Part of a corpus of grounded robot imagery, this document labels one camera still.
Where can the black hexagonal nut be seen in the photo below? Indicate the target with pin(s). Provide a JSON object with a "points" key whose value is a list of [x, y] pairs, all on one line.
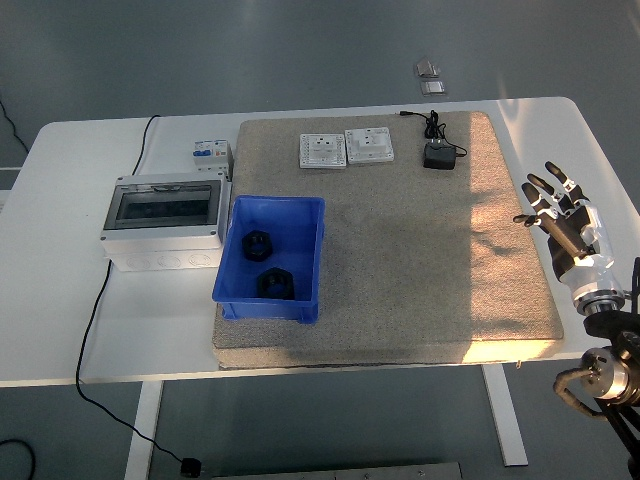
{"points": [[287, 291], [265, 252]]}

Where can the white table leg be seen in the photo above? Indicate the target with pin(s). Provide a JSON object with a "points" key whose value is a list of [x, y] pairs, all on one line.
{"points": [[142, 435], [505, 420]]}

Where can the grey metal plate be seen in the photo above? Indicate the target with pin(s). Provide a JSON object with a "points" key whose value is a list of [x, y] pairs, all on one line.
{"points": [[335, 472]]}

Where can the closed metal floor socket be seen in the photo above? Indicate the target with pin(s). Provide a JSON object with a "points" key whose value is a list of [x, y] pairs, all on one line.
{"points": [[433, 88]]}

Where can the blue plastic box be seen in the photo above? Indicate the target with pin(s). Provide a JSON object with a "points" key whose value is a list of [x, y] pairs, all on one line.
{"points": [[300, 225]]}

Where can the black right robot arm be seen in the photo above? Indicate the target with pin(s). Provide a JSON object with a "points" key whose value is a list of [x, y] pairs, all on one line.
{"points": [[607, 375]]}

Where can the black plug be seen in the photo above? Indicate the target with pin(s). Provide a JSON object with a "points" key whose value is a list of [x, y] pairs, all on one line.
{"points": [[191, 466]]}

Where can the black power adapter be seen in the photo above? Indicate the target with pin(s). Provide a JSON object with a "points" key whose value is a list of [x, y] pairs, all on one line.
{"points": [[439, 157]]}

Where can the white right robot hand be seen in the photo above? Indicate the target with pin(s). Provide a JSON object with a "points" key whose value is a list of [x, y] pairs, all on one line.
{"points": [[580, 250]]}

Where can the white circuit breaker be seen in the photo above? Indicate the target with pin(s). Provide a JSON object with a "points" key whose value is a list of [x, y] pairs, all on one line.
{"points": [[210, 152]]}

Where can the grey-brown mat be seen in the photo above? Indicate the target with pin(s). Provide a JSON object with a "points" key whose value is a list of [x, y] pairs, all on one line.
{"points": [[400, 280]]}

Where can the white wall socket panel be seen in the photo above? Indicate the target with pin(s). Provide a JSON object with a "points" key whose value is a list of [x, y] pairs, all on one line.
{"points": [[322, 150], [370, 145]]}

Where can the grey distribution box clear lid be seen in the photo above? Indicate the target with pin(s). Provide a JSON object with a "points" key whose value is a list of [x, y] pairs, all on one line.
{"points": [[165, 245]]}

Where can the open metal floor socket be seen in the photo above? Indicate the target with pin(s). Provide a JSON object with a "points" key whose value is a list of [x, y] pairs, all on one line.
{"points": [[426, 67]]}

